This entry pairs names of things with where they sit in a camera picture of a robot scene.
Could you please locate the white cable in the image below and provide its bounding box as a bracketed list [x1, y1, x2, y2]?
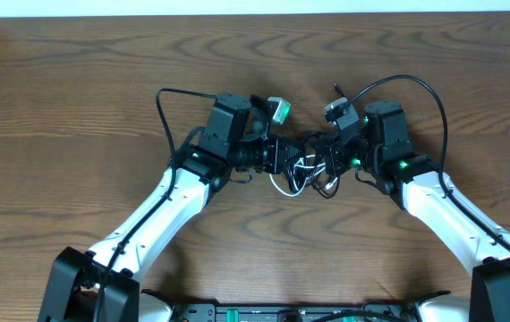
[268, 154, 339, 198]

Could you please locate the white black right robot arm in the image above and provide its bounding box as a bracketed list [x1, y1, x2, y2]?
[315, 97, 510, 321]

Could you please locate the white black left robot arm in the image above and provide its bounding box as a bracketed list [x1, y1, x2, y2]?
[38, 93, 302, 321]

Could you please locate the black right camera cable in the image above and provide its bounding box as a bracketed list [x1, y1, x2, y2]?
[343, 73, 510, 287]

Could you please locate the black camera cable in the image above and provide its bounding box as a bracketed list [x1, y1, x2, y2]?
[343, 73, 510, 287]
[91, 87, 218, 322]

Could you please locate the black left camera cable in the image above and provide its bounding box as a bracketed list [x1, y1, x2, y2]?
[91, 87, 218, 322]

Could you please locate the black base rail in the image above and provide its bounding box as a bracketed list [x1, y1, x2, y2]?
[169, 301, 420, 322]

